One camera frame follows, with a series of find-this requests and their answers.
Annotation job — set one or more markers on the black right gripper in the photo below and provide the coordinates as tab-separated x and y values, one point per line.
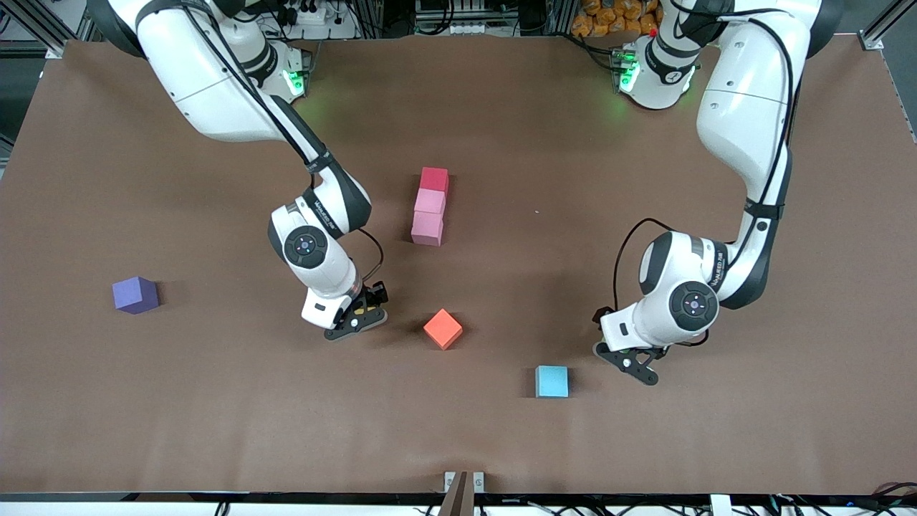
372	294

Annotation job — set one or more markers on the pink foam cube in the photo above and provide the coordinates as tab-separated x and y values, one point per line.
427	229
430	202

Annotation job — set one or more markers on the red foam cube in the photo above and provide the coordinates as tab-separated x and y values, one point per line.
434	178

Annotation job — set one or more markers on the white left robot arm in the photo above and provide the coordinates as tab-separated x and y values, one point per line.
745	107

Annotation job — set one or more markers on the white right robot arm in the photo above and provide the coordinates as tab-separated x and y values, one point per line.
215	86

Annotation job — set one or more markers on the light blue foam cube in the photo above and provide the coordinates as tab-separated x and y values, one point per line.
552	381

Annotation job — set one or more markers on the orange foam cube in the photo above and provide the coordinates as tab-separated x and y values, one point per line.
443	327

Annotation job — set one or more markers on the small white box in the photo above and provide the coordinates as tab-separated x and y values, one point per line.
720	507

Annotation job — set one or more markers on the brown table cover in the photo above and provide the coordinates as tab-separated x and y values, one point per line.
215	430

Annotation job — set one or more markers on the purple foam cube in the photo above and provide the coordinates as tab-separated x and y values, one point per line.
135	294

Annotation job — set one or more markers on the white power strip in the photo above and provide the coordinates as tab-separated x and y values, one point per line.
326	18
458	29

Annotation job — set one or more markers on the orange yellow objects pile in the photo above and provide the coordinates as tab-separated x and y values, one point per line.
602	18

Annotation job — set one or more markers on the small metal bracket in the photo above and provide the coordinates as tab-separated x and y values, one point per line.
449	481

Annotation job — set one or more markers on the brown camera stand pole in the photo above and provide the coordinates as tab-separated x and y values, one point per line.
458	502

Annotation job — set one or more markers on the aluminium frame profile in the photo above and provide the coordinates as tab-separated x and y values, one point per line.
56	50
872	41

